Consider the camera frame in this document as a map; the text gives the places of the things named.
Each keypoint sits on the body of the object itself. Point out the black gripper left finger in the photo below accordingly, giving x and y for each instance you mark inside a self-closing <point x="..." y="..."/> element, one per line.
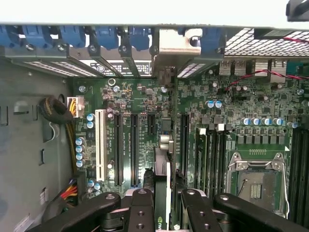
<point x="141" y="212"/>

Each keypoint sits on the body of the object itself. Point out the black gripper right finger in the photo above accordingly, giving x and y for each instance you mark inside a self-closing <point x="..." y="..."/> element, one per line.
<point x="196" y="212"/>

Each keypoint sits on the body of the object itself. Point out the black RAM slot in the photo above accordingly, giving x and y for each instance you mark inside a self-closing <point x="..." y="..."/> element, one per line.
<point x="213" y="162"/>
<point x="222" y="162"/>

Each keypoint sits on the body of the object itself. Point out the dark installed RAM stick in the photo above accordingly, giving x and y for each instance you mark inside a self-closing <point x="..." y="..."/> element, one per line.
<point x="202" y="159"/>

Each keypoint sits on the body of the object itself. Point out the long black expansion slot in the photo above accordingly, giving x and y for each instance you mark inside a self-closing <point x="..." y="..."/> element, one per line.
<point x="185" y="145"/>
<point x="134" y="149"/>
<point x="118" y="149"/>

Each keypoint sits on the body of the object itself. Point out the CPU socket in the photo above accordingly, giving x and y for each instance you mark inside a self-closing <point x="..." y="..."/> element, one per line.
<point x="260" y="188"/>

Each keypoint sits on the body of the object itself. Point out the white expansion slot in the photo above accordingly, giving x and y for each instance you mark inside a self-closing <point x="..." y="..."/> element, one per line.
<point x="101" y="145"/>

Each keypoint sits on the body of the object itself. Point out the short black expansion slot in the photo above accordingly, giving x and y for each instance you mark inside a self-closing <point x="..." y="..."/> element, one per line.
<point x="151" y="124"/>

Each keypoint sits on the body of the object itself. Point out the silver locking lever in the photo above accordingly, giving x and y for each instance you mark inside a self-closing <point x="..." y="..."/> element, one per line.
<point x="286" y="193"/>

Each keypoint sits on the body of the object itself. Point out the green motherboard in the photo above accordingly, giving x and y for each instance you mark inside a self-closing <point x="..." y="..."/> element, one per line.
<point x="144" y="96"/>

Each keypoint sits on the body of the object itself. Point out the white power connector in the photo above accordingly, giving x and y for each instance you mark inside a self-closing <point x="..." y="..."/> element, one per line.
<point x="79" y="104"/>

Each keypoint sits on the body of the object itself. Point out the black open PC case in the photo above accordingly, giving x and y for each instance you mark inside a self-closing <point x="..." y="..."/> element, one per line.
<point x="24" y="145"/>

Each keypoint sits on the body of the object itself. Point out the blue slot retention clip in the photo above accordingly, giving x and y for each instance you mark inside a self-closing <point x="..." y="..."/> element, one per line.
<point x="72" y="36"/>
<point x="212" y="39"/>
<point x="6" y="36"/>
<point x="36" y="36"/>
<point x="140" y="38"/>
<point x="106" y="37"/>

